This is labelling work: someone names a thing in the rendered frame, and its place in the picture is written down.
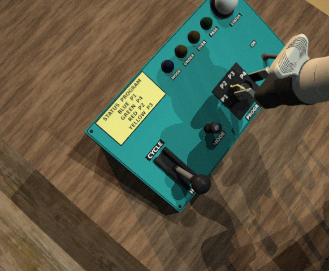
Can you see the green box-shaped console housing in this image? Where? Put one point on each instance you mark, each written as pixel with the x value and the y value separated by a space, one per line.
pixel 162 125

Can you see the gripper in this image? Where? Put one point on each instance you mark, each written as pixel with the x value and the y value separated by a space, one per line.
pixel 290 80

